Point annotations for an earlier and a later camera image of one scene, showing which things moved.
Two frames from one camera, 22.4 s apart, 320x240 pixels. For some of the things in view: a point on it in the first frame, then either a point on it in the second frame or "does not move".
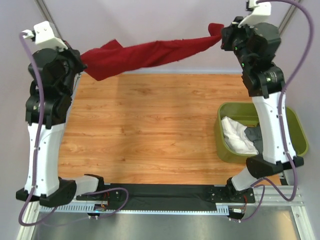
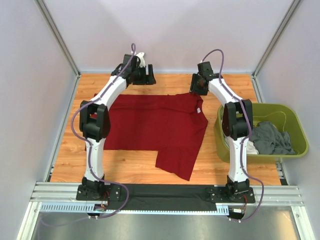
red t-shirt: [113, 58] → [173, 124]
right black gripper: [229, 31] → [193, 88]
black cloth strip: [162, 197] does not move
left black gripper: [76, 54] → [147, 79]
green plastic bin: [244, 113] does not move
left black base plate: [110, 195] does not move
